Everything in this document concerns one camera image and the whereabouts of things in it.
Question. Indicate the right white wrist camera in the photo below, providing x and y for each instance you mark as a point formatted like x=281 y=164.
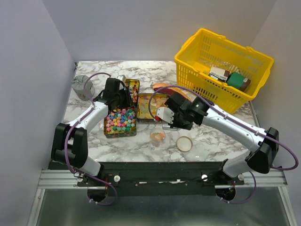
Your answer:
x=165 y=114

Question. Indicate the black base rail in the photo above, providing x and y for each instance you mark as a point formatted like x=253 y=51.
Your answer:
x=159 y=179

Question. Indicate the metal candy scoop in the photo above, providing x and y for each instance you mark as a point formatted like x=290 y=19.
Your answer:
x=168 y=127

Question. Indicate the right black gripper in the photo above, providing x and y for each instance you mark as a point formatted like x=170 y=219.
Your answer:
x=187 y=126

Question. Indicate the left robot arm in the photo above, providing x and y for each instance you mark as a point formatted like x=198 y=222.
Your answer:
x=70 y=144

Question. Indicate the tin of star candies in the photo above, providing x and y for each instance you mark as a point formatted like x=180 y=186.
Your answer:
x=120 y=123

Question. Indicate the fake bacon slab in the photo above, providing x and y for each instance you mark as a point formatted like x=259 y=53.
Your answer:
x=168 y=91

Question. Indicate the grey drawstring pouch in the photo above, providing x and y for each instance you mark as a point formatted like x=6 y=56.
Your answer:
x=83 y=86

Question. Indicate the black white packet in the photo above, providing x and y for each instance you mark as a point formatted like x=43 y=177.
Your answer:
x=219 y=74

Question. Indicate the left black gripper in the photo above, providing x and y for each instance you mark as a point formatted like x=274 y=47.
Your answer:
x=128 y=101

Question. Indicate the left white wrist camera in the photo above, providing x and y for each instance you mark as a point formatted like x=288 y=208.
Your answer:
x=121 y=78

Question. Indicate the brown chocolate bar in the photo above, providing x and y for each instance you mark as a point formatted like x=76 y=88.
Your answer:
x=245 y=84

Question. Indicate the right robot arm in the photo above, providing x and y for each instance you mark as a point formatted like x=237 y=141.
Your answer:
x=261 y=143

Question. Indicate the round jar lid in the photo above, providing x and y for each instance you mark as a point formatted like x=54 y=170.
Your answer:
x=184 y=144

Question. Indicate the yellow shopping basket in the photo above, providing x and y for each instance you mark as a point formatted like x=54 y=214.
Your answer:
x=206 y=49

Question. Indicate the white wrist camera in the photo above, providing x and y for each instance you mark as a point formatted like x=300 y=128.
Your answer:
x=165 y=114
x=121 y=78

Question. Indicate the small glass jar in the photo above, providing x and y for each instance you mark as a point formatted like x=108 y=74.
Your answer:
x=157 y=136

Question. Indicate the tin of lollipops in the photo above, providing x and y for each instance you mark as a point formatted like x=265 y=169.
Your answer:
x=133 y=86

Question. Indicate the green box in basket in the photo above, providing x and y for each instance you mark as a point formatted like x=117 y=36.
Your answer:
x=236 y=80

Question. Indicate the tin of popsicle gummies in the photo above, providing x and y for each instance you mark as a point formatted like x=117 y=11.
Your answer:
x=143 y=114

